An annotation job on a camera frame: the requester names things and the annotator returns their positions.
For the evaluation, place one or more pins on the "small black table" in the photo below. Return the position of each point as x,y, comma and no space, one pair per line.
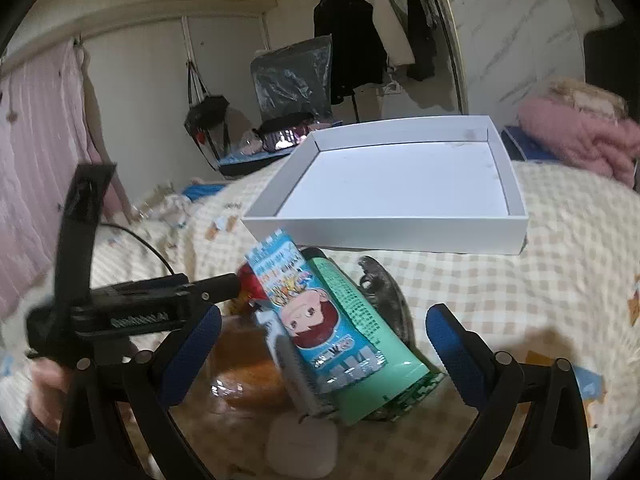
245,165

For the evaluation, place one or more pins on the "blue cartoon candy packet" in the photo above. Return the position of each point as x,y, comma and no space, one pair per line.
305,310

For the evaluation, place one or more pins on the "black handbag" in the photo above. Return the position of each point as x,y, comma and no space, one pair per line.
205,115

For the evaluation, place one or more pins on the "person's left forearm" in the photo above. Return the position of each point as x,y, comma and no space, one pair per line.
25,455

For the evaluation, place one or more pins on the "dark hair claw clip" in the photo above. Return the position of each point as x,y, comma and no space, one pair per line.
385,295

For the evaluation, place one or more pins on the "pink blanket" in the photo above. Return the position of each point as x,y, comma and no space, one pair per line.
575,140

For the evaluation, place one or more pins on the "pink curtain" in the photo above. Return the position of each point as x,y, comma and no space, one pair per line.
40,160

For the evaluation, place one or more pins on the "mint green tube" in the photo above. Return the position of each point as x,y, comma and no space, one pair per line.
370,320

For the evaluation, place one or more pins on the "person's left hand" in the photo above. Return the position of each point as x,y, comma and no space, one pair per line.
47,395

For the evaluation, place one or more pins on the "white cardboard box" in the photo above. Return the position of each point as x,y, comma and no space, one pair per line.
400,180

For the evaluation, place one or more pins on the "grey plastic bag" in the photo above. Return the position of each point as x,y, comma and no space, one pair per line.
290,80

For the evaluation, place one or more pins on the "beige folded cloth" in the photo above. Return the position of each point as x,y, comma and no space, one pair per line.
585,95

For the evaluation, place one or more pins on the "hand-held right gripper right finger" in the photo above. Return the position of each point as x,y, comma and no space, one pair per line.
455,355

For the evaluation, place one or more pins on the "pale pink round case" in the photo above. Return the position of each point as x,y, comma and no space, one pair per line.
300,445

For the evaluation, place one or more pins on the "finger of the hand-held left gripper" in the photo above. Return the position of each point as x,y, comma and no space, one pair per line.
215,287
135,287

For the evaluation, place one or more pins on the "blue book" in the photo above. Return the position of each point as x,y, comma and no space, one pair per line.
525,147

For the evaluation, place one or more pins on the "green cartoon candy packet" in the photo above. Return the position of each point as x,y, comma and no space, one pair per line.
405,402

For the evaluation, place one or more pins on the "black coat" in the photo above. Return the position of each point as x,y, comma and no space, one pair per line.
350,45

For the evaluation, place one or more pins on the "white hanging garment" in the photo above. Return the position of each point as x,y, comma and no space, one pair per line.
395,35

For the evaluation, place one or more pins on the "smartphone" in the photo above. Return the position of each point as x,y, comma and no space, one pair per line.
285,137

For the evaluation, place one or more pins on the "blue cloth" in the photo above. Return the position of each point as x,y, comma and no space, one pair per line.
202,190

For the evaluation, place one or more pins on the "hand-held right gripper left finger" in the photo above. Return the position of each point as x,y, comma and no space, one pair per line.
192,350

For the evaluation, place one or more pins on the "black hanging garment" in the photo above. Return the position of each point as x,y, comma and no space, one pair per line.
420,40

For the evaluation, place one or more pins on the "red orange snack packet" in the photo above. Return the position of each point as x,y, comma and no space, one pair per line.
250,375

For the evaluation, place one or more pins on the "white snack packet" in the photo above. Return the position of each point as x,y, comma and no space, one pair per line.
295,370

